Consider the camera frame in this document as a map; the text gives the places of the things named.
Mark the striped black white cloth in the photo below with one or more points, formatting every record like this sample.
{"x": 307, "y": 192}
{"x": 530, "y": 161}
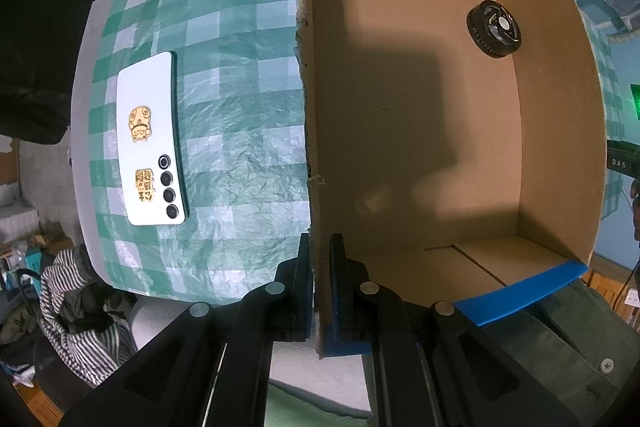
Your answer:
{"x": 90, "y": 347}

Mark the light green cloth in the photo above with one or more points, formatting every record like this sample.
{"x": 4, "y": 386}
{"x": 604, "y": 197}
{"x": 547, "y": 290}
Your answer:
{"x": 310, "y": 412}

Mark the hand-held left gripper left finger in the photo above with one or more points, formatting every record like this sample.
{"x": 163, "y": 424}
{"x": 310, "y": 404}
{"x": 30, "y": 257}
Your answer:
{"x": 303, "y": 292}

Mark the green white checked tablecloth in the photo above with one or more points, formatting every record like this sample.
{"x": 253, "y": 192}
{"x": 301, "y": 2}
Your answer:
{"x": 235, "y": 107}

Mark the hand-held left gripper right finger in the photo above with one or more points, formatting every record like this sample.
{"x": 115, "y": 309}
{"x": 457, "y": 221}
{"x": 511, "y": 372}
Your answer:
{"x": 338, "y": 297}

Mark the brown cardboard box blue tape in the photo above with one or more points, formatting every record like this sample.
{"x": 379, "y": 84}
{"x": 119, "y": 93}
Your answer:
{"x": 410, "y": 132}

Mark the black round toothed wheel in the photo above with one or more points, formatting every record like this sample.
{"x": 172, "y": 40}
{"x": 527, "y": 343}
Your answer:
{"x": 492, "y": 29}

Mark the teal small box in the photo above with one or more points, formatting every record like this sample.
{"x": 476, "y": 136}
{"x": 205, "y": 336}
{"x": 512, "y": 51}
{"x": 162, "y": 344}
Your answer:
{"x": 31, "y": 263}

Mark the white smartphone gold stickers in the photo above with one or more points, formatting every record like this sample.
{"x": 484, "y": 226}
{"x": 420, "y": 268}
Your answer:
{"x": 147, "y": 107}

